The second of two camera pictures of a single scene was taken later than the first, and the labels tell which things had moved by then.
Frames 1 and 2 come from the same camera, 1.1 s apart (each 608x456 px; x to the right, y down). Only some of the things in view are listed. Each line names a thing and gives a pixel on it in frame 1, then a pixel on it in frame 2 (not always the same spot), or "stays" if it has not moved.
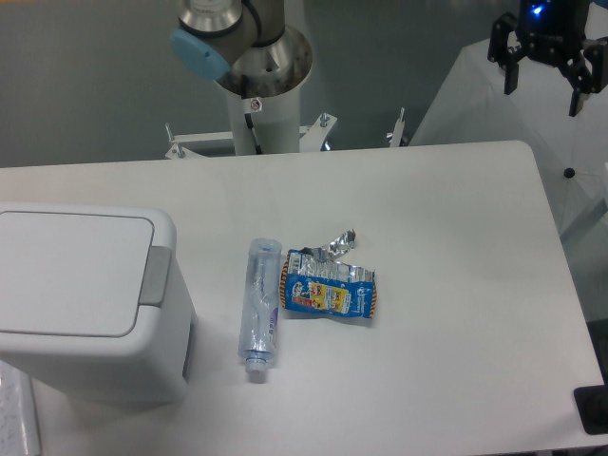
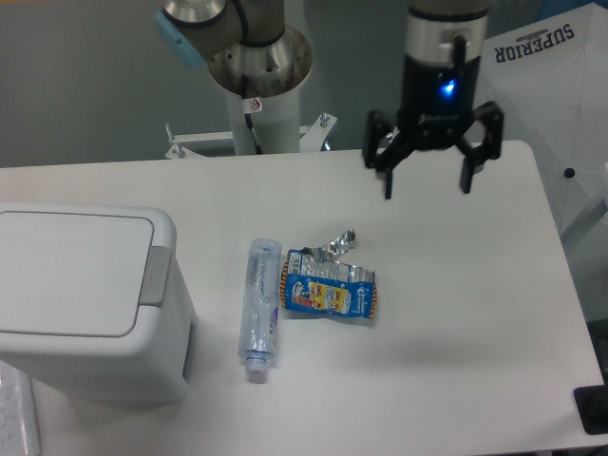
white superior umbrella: [470, 105] stays
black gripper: [551, 31] -> [437, 101]
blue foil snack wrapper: [313, 279] stays
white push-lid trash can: [95, 305] stays
